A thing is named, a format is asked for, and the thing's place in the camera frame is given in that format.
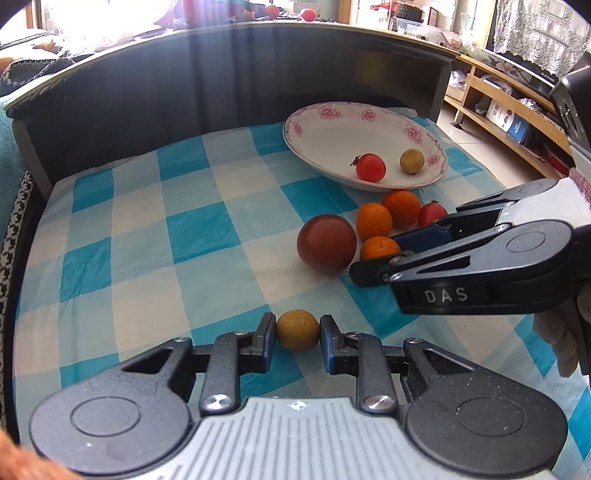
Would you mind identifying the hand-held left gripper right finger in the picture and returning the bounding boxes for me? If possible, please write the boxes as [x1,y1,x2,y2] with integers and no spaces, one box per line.
[320,315,478,414]

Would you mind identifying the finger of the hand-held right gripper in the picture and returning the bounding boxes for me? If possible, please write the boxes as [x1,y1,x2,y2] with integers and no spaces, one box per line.
[348,225,505,288]
[390,185,519,254]

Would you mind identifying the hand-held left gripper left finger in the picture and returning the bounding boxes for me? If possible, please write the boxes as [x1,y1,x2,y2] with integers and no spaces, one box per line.
[121,313,278,415]

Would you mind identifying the yellow-brown longan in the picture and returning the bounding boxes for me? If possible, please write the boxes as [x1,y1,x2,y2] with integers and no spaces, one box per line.
[276,309,321,352]
[399,148,426,175]

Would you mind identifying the dark red apple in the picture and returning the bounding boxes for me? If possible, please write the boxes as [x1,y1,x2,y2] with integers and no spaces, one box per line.
[296,214,358,276]

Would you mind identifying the white floral bowl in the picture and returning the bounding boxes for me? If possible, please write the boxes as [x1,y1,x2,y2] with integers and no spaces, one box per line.
[283,102,450,193]

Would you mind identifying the person's right hand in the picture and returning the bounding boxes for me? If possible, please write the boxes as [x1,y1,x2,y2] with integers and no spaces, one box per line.
[531,305,581,380]

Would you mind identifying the pink fuzzy cloth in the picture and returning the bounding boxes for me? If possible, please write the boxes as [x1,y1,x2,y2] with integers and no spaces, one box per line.
[570,168,591,206]

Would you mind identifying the blue box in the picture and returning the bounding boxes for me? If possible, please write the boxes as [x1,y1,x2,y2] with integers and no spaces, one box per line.
[506,115,531,143]

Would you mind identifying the white box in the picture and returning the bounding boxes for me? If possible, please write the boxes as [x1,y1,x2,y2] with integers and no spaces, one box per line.
[486,99,513,130]

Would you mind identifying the blue checkered tablecloth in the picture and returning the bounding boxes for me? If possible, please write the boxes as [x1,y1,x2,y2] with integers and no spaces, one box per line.
[13,106,591,467]

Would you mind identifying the wooden TV stand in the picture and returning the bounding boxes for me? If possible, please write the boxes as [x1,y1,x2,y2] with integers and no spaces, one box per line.
[441,51,575,181]

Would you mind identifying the black television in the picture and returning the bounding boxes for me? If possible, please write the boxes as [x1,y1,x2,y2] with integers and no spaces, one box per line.
[485,46,561,97]

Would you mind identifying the clear plastic container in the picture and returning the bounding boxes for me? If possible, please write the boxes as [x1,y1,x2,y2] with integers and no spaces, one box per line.
[397,18,444,42]

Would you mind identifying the white lace cloth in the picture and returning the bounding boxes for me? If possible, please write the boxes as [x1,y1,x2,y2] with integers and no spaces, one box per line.
[492,0,585,79]

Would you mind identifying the black woven basket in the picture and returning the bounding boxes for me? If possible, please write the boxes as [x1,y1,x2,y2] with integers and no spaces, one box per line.
[394,1,426,21]

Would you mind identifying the dark glass-top coffee table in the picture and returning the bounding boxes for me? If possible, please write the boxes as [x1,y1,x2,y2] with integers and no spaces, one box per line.
[4,21,462,204]

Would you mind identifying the orange fuzzy cloth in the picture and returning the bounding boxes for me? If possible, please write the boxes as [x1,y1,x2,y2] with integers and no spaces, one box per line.
[0,429,70,480]

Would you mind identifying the teal blanket with houndstooth trim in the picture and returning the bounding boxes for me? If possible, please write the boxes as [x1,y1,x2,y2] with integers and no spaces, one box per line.
[0,92,38,416]

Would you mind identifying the dark patterned knit throw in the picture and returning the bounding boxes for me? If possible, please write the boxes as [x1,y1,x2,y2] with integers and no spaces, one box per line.
[0,55,77,88]

